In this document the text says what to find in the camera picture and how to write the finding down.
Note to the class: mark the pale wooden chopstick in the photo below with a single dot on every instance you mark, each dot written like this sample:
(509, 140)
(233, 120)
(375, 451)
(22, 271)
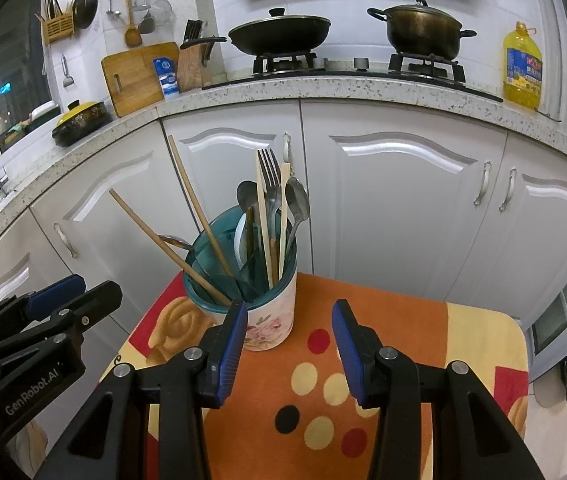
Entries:
(263, 221)

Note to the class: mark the brown wooden chopstick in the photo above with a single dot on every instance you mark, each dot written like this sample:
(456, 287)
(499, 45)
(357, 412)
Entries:
(198, 209)

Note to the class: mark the yellow cooking oil bottle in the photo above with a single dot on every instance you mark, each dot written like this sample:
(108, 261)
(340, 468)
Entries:
(523, 67)

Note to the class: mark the hanging steel strainer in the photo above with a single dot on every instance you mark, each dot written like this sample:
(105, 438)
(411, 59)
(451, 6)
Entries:
(165, 11)

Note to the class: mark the yellow lidded black pot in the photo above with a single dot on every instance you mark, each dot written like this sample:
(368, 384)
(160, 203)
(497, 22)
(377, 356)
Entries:
(80, 120)

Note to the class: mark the wooden cutting board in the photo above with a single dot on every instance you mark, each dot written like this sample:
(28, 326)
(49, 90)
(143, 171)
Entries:
(130, 77)

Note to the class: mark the hanging steel ladle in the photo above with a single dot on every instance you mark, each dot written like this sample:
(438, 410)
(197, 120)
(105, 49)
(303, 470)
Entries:
(111, 12)

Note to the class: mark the wooden knife block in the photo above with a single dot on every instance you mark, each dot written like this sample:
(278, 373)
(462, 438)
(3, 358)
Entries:
(192, 72)

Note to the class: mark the bronze cooking pot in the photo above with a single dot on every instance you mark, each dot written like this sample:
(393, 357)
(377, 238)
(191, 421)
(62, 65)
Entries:
(423, 30)

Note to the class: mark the wooden chopstick rack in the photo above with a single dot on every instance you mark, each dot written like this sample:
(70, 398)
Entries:
(56, 24)

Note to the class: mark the light wooden chopstick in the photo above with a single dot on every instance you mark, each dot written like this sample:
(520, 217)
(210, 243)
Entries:
(285, 171)

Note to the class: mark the teal floral utensil holder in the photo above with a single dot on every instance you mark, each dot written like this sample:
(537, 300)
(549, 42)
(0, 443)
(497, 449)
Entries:
(270, 308)

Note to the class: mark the hanging steel skimmer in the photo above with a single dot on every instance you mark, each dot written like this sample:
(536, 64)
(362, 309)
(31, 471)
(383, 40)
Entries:
(148, 23)

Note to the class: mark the hanging black frying pan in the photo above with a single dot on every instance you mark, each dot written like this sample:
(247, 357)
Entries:
(84, 12)

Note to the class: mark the steel spoon round bowl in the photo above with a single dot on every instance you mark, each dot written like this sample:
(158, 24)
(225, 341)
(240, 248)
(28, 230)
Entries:
(298, 204)

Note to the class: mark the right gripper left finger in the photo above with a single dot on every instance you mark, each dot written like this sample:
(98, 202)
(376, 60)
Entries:
(107, 438)

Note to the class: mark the blue white salt bag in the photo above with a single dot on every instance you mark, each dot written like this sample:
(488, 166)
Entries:
(166, 72)

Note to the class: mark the steel fork wooden handle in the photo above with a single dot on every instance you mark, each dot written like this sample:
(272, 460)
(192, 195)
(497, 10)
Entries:
(272, 202)

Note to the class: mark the hanging small steel scoop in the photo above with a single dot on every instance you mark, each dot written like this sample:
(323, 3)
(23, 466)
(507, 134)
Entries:
(68, 80)

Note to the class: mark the dark steel spoon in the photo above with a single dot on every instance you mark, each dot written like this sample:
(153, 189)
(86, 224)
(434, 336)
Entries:
(247, 196)

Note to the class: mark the black gas stove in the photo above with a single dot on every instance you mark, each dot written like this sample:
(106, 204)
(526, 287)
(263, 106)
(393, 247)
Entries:
(406, 67)

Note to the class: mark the steel spoon oval bowl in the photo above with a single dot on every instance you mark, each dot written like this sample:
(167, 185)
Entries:
(177, 241)

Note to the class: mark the black wok pan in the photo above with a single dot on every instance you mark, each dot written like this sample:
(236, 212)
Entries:
(279, 34)

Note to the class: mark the speckled stone countertop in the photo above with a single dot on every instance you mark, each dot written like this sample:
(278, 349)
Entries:
(58, 162)

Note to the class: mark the dark brown chopstick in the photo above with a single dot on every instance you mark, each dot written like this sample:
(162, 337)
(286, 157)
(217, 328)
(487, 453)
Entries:
(187, 268)

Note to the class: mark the orange yellow patterned mat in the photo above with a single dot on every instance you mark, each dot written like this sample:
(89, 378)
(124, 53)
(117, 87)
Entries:
(368, 385)

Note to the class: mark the white cabinet door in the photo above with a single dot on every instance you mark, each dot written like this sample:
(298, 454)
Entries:
(397, 194)
(217, 144)
(98, 240)
(518, 261)

